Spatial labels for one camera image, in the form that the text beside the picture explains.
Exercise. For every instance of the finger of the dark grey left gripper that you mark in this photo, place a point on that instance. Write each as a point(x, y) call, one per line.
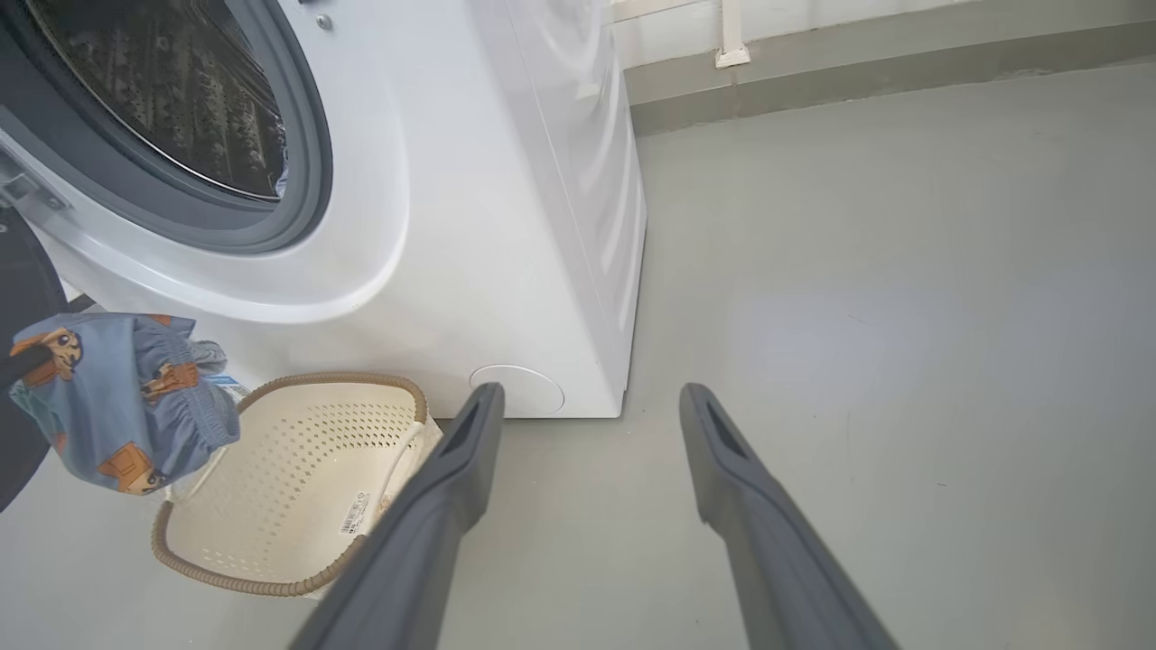
point(23, 366)

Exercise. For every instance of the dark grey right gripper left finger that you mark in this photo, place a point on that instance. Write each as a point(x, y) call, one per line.
point(424, 533)

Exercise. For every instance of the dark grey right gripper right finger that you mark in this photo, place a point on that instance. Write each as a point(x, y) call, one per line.
point(777, 560)

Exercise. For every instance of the dark grey washing machine door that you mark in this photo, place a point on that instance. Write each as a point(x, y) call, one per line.
point(23, 271)

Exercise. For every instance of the blue clothing with orange print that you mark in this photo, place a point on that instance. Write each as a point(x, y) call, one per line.
point(126, 406)

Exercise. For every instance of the cream laundry basket brown rim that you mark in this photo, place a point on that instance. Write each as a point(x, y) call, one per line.
point(289, 487)

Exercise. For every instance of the white washing machine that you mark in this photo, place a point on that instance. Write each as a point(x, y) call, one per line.
point(470, 226)

